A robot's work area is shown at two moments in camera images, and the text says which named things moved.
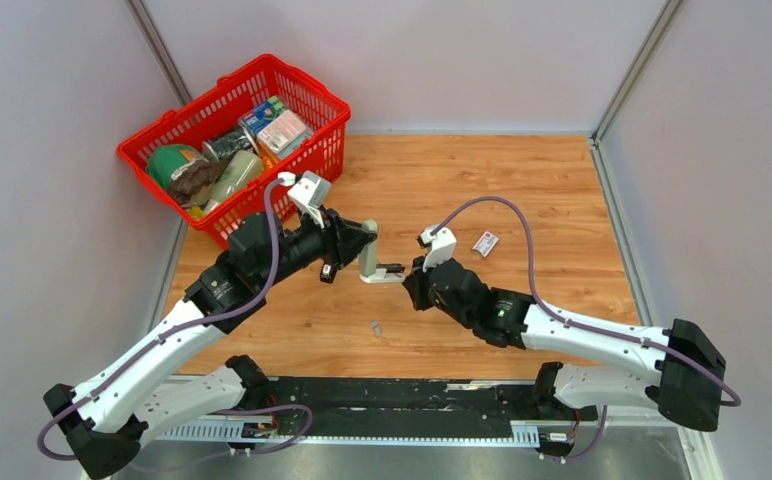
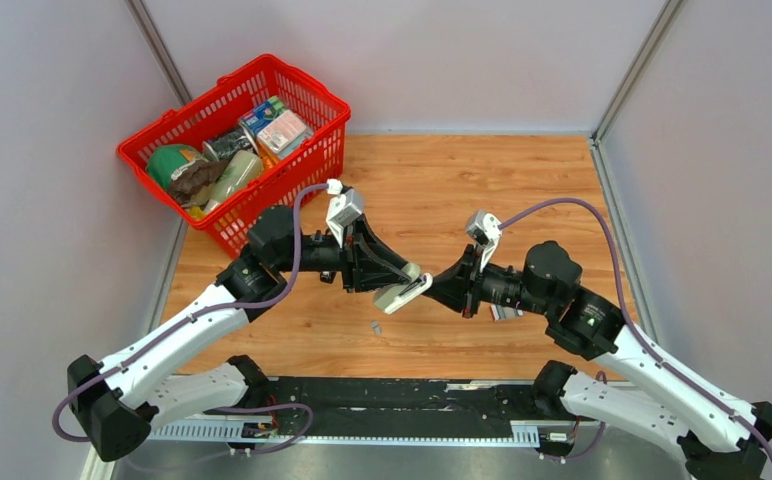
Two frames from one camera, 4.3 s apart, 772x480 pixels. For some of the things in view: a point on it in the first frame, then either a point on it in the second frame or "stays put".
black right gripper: (416, 282) -> (459, 286)
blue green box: (259, 116) stays put
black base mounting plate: (399, 407) stays put
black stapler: (328, 272) stays put
